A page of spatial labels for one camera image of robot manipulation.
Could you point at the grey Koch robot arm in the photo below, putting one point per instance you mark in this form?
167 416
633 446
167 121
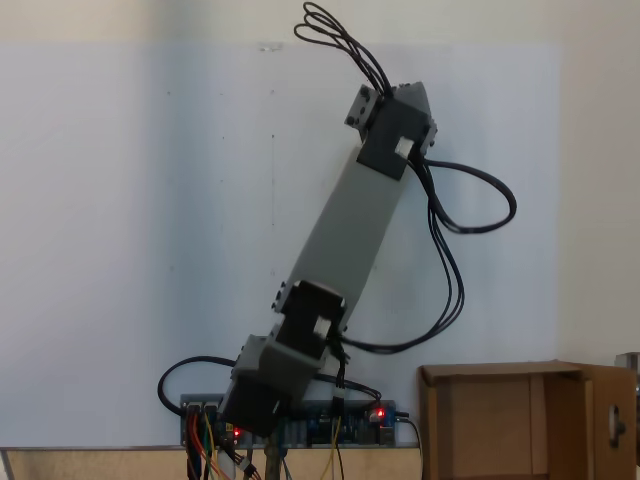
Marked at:
350 225

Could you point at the blue circuit board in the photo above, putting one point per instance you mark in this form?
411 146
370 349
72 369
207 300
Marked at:
350 430

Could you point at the controller board with connectors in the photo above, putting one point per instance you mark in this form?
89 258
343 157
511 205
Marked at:
200 409

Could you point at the metal corner bracket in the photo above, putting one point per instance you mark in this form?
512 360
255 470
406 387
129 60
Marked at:
627 362

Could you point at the brown cardboard box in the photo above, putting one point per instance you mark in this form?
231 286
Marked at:
500 425

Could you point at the grey mounting plate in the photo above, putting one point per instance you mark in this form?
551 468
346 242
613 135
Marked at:
200 398

